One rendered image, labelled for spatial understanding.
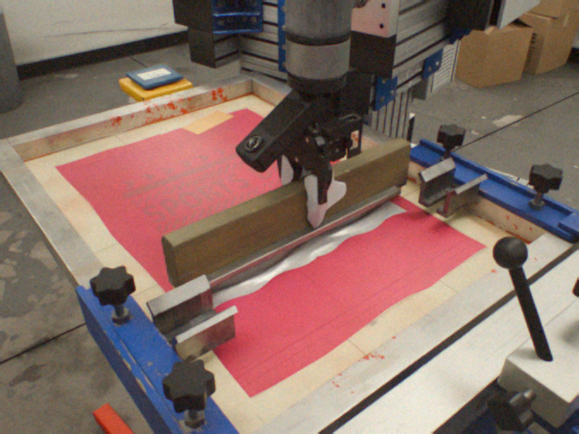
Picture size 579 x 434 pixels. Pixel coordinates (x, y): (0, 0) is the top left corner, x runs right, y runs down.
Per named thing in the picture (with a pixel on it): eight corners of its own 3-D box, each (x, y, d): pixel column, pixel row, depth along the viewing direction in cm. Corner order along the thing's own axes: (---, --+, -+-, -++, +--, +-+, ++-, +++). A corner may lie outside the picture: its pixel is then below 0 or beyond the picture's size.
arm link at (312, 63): (314, 51, 58) (269, 33, 63) (313, 91, 61) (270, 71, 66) (364, 37, 62) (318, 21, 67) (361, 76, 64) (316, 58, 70)
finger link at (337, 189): (354, 221, 75) (351, 160, 71) (321, 238, 72) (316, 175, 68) (339, 214, 78) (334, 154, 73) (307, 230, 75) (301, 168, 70)
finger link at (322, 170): (335, 205, 70) (331, 140, 66) (326, 209, 69) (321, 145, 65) (312, 194, 73) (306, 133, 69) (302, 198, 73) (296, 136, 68)
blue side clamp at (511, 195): (398, 182, 94) (403, 145, 90) (417, 172, 97) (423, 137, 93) (560, 271, 75) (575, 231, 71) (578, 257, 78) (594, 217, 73)
